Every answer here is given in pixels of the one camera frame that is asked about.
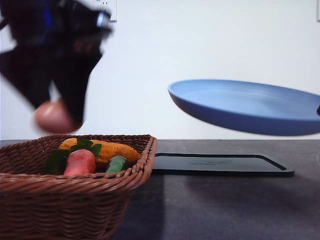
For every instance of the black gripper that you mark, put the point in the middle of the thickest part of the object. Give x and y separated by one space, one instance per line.
69 30

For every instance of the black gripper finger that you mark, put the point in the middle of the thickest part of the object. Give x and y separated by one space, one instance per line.
318 110

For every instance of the brown egg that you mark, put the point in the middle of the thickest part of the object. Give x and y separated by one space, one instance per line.
55 116

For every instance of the blue plate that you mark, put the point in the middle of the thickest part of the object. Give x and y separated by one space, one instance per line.
249 107

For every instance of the brown wicker basket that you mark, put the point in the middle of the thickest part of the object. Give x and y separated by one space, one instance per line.
37 204

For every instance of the red toy carrot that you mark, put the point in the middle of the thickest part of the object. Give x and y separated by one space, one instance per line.
80 162

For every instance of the orange toy corn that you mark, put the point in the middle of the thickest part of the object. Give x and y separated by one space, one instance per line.
108 149

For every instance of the green toy vegetable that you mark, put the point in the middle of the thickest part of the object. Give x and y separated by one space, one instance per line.
116 164

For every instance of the black tray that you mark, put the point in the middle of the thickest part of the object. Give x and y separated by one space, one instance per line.
218 165

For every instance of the white wall socket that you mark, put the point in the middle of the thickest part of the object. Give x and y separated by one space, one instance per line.
109 6

